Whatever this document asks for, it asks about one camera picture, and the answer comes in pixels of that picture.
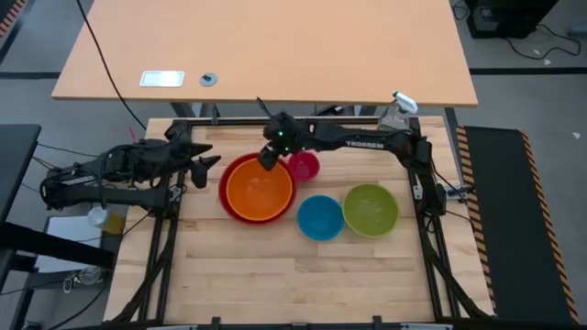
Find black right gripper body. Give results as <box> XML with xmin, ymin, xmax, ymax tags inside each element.
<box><xmin>261</xmin><ymin>111</ymin><xmax>317</xmax><ymax>160</ymax></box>

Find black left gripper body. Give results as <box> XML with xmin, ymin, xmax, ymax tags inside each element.
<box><xmin>161</xmin><ymin>121</ymin><xmax>206</xmax><ymax>179</ymax></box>

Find orange bowl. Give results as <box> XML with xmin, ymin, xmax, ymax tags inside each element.
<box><xmin>226</xmin><ymin>158</ymin><xmax>294</xmax><ymax>222</ymax></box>

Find small pink bowl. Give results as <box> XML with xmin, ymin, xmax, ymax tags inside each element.
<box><xmin>287</xmin><ymin>149</ymin><xmax>321</xmax><ymax>182</ymax></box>

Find blue bowl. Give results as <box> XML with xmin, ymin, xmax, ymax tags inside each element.
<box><xmin>296</xmin><ymin>194</ymin><xmax>346</xmax><ymax>242</ymax></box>

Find green bowl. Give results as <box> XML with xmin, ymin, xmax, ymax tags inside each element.
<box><xmin>342</xmin><ymin>182</ymin><xmax>401</xmax><ymax>238</ymax></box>

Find large red bowl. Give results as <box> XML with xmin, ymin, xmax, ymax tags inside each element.
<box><xmin>217</xmin><ymin>152</ymin><xmax>298</xmax><ymax>226</ymax></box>

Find beige wooden desk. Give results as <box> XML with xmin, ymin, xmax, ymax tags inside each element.
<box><xmin>50</xmin><ymin>0</ymin><xmax>479</xmax><ymax>108</ymax></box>

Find bottle with yellow liquid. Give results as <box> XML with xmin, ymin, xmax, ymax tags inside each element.
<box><xmin>86</xmin><ymin>205</ymin><xmax>126</xmax><ymax>236</ymax></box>

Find clear cleaner spray bottle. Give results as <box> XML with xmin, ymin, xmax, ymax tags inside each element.
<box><xmin>378</xmin><ymin>90</ymin><xmax>419</xmax><ymax>132</ymax></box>

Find white board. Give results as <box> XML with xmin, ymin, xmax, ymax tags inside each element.
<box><xmin>35</xmin><ymin>214</ymin><xmax>105</xmax><ymax>274</ymax></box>

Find grey power adapter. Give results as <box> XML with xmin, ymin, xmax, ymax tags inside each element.
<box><xmin>440</xmin><ymin>182</ymin><xmax>474</xmax><ymax>201</ymax></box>

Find black mat with hazard stripes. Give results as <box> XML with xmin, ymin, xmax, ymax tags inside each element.
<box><xmin>0</xmin><ymin>0</ymin><xmax>28</xmax><ymax>39</ymax></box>
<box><xmin>455</xmin><ymin>126</ymin><xmax>581</xmax><ymax>326</ymax></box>

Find black computer case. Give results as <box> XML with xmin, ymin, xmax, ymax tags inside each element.
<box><xmin>464</xmin><ymin>0</ymin><xmax>561</xmax><ymax>40</ymax></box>

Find black aluminium frame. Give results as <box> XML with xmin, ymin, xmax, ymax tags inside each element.
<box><xmin>109</xmin><ymin>115</ymin><xmax>494</xmax><ymax>330</ymax></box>

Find long black cable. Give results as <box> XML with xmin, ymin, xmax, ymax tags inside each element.
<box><xmin>75</xmin><ymin>0</ymin><xmax>149</xmax><ymax>131</ymax></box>

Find white cable bundle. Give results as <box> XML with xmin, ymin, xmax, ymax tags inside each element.
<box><xmin>61</xmin><ymin>267</ymin><xmax>105</xmax><ymax>295</ymax></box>

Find black floor cable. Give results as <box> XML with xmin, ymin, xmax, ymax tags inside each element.
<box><xmin>503</xmin><ymin>22</ymin><xmax>584</xmax><ymax>61</ymax></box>

